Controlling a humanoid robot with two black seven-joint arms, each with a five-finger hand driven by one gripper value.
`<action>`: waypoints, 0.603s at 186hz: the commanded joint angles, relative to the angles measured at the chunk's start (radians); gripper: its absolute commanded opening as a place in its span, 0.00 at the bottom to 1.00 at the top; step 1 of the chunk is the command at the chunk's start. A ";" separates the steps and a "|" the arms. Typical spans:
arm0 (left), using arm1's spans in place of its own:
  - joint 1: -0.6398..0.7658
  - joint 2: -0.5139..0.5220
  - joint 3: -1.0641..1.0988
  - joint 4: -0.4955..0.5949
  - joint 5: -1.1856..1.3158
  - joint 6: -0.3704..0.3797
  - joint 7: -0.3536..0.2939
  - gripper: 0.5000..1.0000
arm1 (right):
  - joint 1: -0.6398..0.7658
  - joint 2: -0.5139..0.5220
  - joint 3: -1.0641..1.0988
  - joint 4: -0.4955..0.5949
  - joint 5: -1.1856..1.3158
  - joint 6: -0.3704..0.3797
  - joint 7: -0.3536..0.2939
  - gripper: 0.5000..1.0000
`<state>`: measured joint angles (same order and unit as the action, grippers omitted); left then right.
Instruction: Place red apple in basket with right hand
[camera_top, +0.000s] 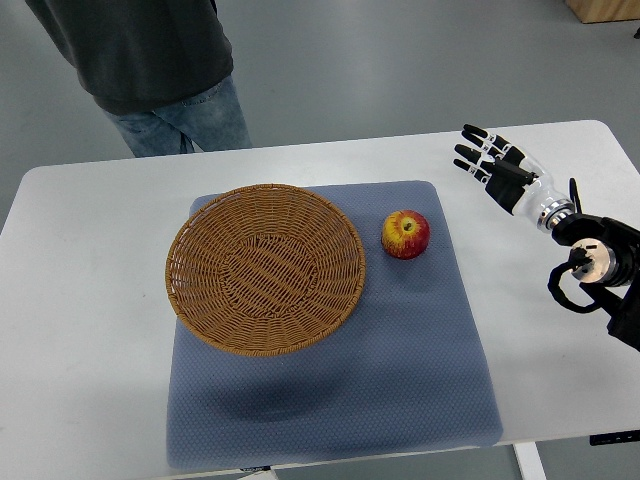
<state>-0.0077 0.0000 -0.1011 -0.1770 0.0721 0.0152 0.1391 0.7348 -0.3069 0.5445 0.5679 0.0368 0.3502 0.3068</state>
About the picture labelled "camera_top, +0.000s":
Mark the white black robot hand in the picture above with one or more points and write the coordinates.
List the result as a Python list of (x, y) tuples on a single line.
[(513, 179)]

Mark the red yellow apple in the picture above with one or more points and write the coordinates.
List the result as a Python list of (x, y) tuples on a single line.
[(405, 234)]

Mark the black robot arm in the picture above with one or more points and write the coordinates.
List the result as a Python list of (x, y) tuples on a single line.
[(604, 259)]

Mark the brown wicker basket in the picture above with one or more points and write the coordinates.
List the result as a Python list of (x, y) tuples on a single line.
[(265, 270)]

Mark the wooden box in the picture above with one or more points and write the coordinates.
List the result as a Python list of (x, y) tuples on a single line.
[(602, 11)]

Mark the blue-grey fabric mat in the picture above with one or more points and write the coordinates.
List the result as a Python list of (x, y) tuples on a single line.
[(406, 372)]

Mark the table control panel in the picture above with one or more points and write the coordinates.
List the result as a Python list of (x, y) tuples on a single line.
[(614, 438)]

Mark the white table leg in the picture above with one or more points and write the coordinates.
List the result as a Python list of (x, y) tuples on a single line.
[(529, 461)]

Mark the standing person in jeans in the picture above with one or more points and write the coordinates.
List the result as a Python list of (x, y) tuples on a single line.
[(161, 71)]

